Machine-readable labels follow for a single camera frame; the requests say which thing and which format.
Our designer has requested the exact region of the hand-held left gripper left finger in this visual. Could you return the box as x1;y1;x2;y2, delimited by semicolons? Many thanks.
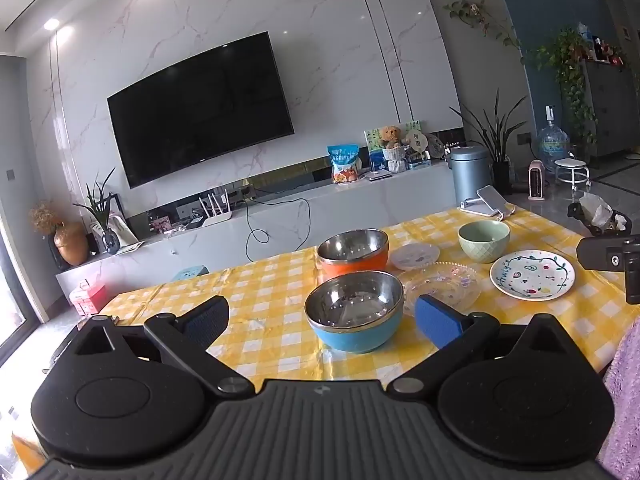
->
75;295;256;397

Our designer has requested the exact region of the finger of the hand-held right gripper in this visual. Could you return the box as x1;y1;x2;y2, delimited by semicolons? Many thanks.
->
576;234;640;306

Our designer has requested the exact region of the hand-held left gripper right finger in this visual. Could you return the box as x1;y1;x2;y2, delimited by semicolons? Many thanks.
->
387;294;571;396

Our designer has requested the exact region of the clear glass plate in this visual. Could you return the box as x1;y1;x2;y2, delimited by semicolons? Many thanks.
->
402;261;482;317

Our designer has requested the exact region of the small white plate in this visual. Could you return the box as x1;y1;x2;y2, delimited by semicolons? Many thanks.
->
390;242;441;272

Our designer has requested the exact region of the white fruit painted plate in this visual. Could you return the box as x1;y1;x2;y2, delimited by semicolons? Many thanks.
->
489;250;576;302

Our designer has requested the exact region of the green ceramic bowl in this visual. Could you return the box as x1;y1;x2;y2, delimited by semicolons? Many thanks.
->
458;220;511;264

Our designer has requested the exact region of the blue steel bowl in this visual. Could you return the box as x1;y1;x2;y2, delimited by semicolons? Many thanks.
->
304;270;405;355

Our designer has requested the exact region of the orange steel bowl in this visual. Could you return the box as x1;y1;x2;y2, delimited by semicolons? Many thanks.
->
316;228;390;285

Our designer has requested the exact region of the bin with black bag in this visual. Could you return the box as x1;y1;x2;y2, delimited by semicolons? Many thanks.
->
567;191;633;237

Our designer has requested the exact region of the teal stool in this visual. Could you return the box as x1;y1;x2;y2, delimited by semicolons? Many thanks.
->
172;265;210;283

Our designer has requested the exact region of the yellow checked tablecloth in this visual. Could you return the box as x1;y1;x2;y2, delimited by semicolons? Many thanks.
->
11;204;640;476

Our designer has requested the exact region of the white marble television console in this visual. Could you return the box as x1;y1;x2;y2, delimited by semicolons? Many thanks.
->
55;162;463;311

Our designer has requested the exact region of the white round stool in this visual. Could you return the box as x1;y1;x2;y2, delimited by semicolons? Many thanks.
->
555;157;592;191

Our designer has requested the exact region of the small white heater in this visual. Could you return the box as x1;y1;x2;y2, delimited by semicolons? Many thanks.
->
527;159;551;202

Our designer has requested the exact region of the white router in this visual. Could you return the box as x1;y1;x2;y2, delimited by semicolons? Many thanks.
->
199;186;235;226

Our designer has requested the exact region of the blue water bottle with pump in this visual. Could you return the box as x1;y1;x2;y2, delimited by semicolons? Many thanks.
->
537;105;571;171

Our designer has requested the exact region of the pink box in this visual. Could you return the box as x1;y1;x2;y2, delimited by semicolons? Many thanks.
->
69;281;107;317

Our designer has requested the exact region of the white paper bag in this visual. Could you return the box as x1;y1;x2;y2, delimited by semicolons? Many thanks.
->
107;192;138;251

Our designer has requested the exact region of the blue glass vase with plant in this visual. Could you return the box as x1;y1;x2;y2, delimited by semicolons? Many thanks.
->
72;167;121;255

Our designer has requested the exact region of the potted snake plant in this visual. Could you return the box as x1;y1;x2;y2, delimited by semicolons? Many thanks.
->
449;89;528;196

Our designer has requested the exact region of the grey cabinet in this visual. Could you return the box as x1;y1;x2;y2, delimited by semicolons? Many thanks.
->
582;57;640;158

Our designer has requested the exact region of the grey metal trash can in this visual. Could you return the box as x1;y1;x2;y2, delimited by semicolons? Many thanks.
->
447;145;493;206

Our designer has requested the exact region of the copper vase with dried flowers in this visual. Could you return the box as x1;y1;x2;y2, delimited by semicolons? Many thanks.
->
27;200;90;267

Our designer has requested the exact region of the purple fluffy garment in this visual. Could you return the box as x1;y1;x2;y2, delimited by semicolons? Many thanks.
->
597;332;640;471

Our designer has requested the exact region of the white knitted basket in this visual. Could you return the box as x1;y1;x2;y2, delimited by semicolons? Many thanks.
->
382;147;408;173

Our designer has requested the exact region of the round hand fan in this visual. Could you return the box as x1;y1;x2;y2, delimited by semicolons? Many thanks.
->
404;130;430;157

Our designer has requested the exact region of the trailing ivy plant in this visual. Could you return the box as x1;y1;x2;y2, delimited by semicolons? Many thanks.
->
537;27;598;146

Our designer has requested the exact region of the blue snack bag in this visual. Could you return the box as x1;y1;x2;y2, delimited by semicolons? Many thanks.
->
327;144;362;185

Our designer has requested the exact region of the brown teddy bear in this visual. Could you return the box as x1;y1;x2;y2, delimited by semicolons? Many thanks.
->
379;125;404;150

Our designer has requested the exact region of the black cable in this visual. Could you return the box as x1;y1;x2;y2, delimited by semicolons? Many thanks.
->
245;197;311;263

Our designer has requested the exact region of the black wall television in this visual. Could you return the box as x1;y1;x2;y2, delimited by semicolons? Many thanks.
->
106;31;295;190

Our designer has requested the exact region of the wall vine plant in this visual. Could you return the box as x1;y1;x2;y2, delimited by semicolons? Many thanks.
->
442;0;523;53

